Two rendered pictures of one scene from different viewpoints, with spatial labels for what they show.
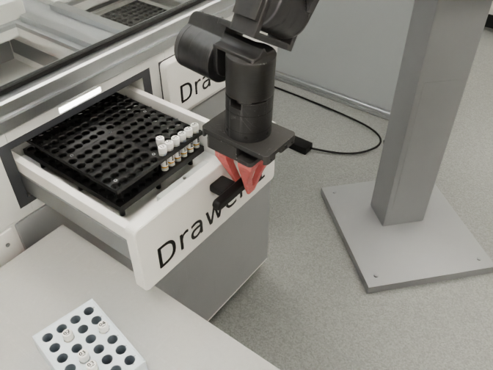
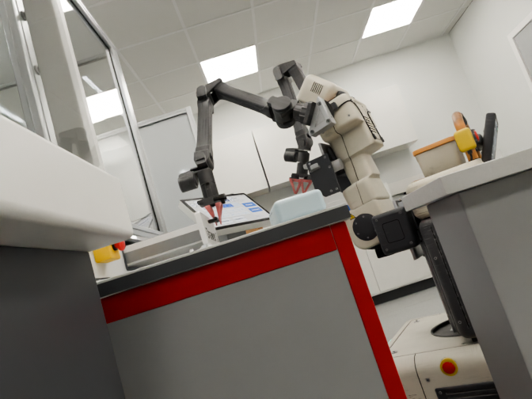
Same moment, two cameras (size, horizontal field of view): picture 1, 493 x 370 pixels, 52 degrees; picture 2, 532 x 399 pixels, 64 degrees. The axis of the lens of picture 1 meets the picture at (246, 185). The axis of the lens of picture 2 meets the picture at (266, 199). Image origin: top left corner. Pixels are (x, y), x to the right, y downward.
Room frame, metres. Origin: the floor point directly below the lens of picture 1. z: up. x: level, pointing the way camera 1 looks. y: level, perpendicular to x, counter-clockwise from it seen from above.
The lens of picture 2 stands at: (-0.77, 0.78, 0.69)
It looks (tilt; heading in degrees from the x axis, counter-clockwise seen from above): 9 degrees up; 322
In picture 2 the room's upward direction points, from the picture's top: 18 degrees counter-clockwise
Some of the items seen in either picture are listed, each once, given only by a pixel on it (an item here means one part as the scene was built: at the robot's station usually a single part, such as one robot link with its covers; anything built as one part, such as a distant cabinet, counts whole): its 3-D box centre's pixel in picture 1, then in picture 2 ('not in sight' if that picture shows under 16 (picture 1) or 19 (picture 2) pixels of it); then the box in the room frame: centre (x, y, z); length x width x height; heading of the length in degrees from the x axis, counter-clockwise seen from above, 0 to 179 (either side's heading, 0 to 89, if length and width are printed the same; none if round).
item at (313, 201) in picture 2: not in sight; (294, 210); (-0.13, 0.21, 0.78); 0.15 x 0.10 x 0.04; 148
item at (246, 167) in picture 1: (243, 161); (214, 213); (0.53, 0.00, 0.94); 0.07 x 0.07 x 0.09; 53
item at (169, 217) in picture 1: (211, 197); (208, 231); (0.53, 0.05, 0.87); 0.29 x 0.02 x 0.11; 143
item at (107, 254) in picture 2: not in sight; (106, 248); (0.40, 0.43, 0.88); 0.07 x 0.05 x 0.07; 143
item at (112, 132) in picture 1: (114, 148); not in sight; (0.65, 0.21, 0.87); 0.22 x 0.18 x 0.06; 53
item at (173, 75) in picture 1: (216, 62); not in sight; (0.93, 0.06, 0.87); 0.29 x 0.02 x 0.11; 143
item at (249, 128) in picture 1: (249, 117); (210, 193); (0.53, 0.00, 1.01); 0.10 x 0.07 x 0.07; 53
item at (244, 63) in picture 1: (246, 70); (204, 178); (0.53, 0.00, 1.07); 0.07 x 0.06 x 0.07; 48
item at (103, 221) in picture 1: (110, 149); (151, 252); (0.65, 0.22, 0.86); 0.40 x 0.26 x 0.06; 53
